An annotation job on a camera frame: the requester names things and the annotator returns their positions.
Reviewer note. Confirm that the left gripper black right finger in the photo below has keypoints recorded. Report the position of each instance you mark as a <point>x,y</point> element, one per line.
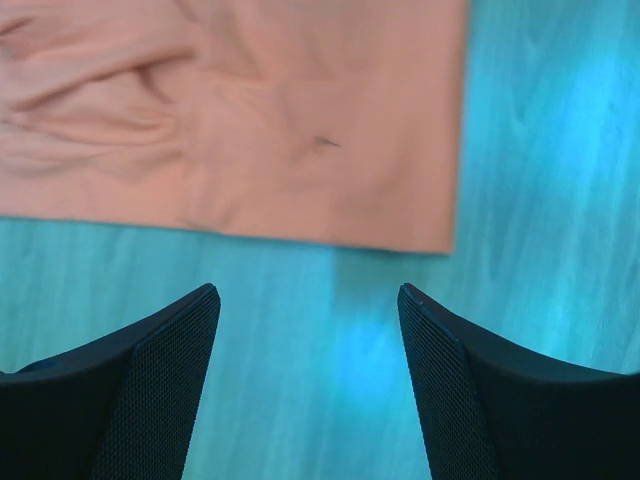
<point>491,409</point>

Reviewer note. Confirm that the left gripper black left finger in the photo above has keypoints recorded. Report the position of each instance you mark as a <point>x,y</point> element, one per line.
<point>120,407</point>

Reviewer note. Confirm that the orange t-shirt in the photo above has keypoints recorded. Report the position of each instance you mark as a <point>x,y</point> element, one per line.
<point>333,122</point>

